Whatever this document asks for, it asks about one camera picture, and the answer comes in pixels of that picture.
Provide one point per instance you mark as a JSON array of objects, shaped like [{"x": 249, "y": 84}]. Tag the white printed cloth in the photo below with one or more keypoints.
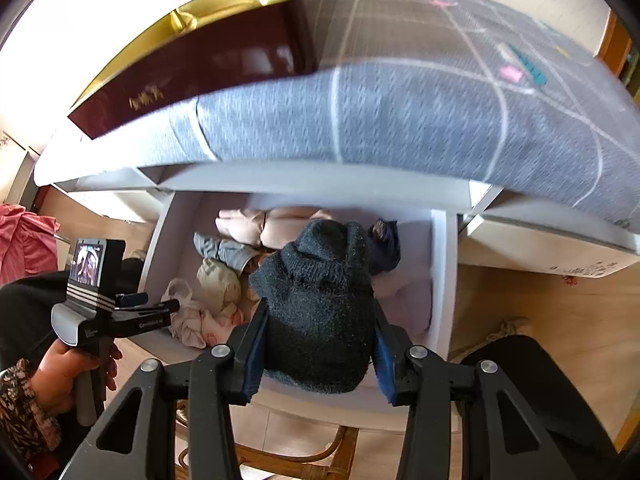
[{"x": 200, "y": 332}]

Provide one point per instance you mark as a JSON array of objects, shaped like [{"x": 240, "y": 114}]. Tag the white drawer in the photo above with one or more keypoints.
[{"x": 440, "y": 270}]

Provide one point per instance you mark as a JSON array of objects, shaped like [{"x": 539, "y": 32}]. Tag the person's leg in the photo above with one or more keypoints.
[
  {"x": 25, "y": 320},
  {"x": 550, "y": 400}
]

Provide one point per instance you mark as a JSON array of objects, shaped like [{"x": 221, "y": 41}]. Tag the person's left forearm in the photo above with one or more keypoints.
[{"x": 25, "y": 420}]

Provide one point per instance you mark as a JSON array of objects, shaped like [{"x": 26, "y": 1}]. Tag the person's left hand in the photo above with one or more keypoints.
[{"x": 55, "y": 375}]

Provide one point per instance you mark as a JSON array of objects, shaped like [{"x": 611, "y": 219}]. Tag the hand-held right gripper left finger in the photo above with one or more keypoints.
[{"x": 255, "y": 355}]

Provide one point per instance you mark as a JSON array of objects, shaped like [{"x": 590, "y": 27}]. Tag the blue lace underwear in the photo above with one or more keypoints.
[{"x": 385, "y": 250}]

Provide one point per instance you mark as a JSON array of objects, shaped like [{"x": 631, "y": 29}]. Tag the beige pink garment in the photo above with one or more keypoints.
[{"x": 280, "y": 230}]

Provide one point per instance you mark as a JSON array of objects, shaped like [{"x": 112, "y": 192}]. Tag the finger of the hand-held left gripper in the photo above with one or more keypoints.
[{"x": 135, "y": 304}]

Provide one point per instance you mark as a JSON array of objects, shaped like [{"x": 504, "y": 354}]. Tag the wooden door frame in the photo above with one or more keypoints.
[{"x": 617, "y": 55}]

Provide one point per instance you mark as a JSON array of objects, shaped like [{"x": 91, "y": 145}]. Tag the grey checked bed blanket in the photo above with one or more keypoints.
[{"x": 425, "y": 100}]

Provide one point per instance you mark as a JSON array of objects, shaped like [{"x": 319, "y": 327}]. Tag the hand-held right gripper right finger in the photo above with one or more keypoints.
[{"x": 385, "y": 362}]

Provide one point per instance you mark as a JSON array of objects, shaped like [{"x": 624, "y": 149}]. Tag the person's right leg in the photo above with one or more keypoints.
[{"x": 550, "y": 400}]

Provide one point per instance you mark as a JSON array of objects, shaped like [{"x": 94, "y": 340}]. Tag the grey cloth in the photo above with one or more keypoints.
[{"x": 225, "y": 252}]

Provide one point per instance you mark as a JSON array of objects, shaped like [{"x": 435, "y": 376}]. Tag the dark red gift box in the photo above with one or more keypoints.
[{"x": 210, "y": 60}]

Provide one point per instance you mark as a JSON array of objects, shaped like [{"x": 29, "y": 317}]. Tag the person's right beige shoe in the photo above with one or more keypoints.
[{"x": 505, "y": 330}]

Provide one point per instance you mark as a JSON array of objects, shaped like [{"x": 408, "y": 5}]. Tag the cream yellow cloth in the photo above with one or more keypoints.
[{"x": 217, "y": 285}]

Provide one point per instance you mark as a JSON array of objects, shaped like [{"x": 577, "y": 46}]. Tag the pink red cloth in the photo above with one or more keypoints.
[{"x": 25, "y": 245}]

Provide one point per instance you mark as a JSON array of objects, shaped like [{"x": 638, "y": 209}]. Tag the black knitted hat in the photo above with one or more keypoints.
[{"x": 320, "y": 310}]

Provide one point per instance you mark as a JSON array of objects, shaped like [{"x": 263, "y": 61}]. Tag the person's left leg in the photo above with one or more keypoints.
[{"x": 25, "y": 320}]

